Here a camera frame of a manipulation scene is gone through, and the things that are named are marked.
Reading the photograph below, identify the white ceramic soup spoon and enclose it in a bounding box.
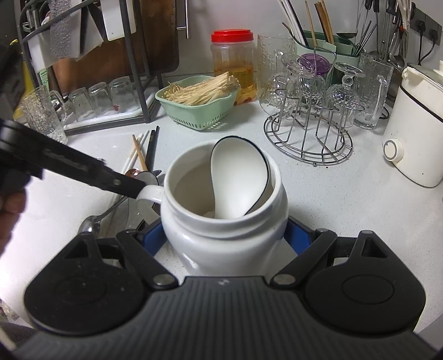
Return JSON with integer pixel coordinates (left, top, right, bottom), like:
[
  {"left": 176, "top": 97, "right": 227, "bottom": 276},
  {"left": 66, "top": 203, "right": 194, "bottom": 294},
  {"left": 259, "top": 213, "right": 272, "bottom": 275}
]
[
  {"left": 121, "top": 171, "right": 161, "bottom": 230},
  {"left": 210, "top": 136, "right": 270, "bottom": 220}
]

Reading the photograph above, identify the white ceramic jar with handle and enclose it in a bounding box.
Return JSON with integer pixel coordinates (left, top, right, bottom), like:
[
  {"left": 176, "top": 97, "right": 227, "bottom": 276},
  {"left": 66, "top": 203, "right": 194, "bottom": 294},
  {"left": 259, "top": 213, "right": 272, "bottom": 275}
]
[{"left": 158, "top": 140, "right": 288, "bottom": 276}]

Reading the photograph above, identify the embossed stainless steel spoon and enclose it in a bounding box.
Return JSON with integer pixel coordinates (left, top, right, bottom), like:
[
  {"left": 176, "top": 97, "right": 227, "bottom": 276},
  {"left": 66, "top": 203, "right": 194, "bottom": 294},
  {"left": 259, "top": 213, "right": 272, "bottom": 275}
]
[{"left": 77, "top": 197, "right": 128, "bottom": 237}]

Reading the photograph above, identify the copper coloured small spoon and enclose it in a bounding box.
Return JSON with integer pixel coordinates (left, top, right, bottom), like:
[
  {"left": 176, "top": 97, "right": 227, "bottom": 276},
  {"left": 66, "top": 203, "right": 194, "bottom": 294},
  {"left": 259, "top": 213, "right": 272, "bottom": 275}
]
[{"left": 125, "top": 168, "right": 161, "bottom": 178}]

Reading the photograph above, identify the person's left hand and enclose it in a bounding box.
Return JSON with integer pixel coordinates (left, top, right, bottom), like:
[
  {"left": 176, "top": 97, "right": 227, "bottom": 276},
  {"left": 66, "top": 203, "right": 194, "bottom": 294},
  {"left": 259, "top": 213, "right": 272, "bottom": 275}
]
[{"left": 0, "top": 190, "right": 27, "bottom": 255}]

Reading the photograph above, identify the tall textured glass mug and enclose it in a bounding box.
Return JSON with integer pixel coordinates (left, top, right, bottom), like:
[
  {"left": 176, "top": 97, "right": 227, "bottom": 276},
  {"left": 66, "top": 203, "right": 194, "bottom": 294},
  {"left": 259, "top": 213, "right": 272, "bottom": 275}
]
[{"left": 20, "top": 86, "right": 68, "bottom": 145}]

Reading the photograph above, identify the small upturned drinking glass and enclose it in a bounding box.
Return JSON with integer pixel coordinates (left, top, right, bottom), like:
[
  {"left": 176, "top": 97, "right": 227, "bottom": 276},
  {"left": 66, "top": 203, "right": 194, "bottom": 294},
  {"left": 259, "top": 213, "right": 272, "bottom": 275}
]
[{"left": 68, "top": 87, "right": 95, "bottom": 122}]

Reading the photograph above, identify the wooden chopstick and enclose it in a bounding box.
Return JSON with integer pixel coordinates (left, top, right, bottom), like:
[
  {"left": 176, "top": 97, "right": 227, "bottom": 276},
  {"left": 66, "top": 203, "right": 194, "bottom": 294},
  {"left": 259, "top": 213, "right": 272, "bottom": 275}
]
[{"left": 132, "top": 135, "right": 148, "bottom": 171}]

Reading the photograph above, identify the steel cleaver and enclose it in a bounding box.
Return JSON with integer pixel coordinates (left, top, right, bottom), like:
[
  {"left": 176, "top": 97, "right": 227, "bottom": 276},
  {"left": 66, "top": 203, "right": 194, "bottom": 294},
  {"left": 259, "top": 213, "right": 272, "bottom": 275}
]
[{"left": 28, "top": 3, "right": 106, "bottom": 72}]

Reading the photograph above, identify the green plastic basket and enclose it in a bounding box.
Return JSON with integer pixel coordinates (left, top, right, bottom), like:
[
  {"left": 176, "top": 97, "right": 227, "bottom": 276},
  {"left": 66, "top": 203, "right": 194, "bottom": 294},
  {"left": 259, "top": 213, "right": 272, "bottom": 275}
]
[{"left": 155, "top": 75, "right": 239, "bottom": 130}]

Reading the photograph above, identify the white electric cooker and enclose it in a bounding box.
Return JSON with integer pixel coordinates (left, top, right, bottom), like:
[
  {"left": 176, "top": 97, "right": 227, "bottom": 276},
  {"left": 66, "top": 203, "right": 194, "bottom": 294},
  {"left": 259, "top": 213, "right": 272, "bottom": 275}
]
[{"left": 382, "top": 65, "right": 443, "bottom": 187}]

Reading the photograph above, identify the bundle of dried noodles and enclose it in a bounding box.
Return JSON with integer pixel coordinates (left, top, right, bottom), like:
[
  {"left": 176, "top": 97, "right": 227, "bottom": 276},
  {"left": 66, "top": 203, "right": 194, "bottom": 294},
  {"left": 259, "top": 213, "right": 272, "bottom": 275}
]
[{"left": 163, "top": 72, "right": 240, "bottom": 106}]

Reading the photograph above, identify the wooden cutting board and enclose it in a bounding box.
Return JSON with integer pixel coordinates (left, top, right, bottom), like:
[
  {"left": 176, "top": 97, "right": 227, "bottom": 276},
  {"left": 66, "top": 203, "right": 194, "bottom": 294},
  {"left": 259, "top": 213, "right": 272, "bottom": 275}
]
[{"left": 50, "top": 0, "right": 184, "bottom": 94}]

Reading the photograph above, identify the purple lid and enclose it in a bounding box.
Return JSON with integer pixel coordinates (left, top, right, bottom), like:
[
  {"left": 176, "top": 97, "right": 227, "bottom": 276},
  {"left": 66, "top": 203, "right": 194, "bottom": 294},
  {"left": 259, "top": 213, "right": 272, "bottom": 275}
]
[{"left": 297, "top": 53, "right": 331, "bottom": 77}]

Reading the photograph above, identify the textured glass mug right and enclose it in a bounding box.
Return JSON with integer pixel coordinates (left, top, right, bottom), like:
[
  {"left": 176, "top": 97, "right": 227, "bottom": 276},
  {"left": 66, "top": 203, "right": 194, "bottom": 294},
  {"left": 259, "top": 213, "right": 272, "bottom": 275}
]
[{"left": 354, "top": 53, "right": 393, "bottom": 130}]

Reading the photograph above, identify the green utensil holder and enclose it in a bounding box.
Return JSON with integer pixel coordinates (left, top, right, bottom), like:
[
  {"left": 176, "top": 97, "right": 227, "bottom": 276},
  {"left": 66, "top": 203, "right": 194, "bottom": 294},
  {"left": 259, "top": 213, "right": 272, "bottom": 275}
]
[{"left": 279, "top": 0, "right": 363, "bottom": 87}]

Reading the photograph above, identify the textured glass pitcher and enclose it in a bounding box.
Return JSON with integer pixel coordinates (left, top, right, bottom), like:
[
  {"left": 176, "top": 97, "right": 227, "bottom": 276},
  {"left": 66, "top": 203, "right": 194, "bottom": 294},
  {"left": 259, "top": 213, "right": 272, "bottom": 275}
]
[{"left": 255, "top": 32, "right": 296, "bottom": 115}]

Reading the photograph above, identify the red lidded plastic jar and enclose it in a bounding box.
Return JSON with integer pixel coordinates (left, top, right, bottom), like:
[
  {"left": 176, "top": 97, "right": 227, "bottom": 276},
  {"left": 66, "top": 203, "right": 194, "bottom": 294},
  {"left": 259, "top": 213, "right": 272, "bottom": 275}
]
[{"left": 211, "top": 29, "right": 257, "bottom": 104}]

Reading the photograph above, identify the hanging utensil set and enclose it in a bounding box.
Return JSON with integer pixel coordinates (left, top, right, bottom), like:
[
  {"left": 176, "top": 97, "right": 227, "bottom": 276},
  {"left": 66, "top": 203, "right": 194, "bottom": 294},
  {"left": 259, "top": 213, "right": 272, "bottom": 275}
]
[{"left": 352, "top": 1, "right": 414, "bottom": 71}]

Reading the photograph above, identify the black dish rack frame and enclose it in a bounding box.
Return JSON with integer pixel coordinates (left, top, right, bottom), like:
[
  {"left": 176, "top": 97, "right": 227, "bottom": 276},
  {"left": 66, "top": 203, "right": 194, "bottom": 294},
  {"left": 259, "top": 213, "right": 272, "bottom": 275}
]
[{"left": 13, "top": 0, "right": 165, "bottom": 137}]

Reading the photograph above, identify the wire glass drying rack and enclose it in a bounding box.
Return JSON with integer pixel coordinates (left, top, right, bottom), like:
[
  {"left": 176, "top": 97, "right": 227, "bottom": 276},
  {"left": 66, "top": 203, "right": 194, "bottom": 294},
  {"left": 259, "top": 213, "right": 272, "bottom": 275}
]
[{"left": 264, "top": 53, "right": 365, "bottom": 166}]

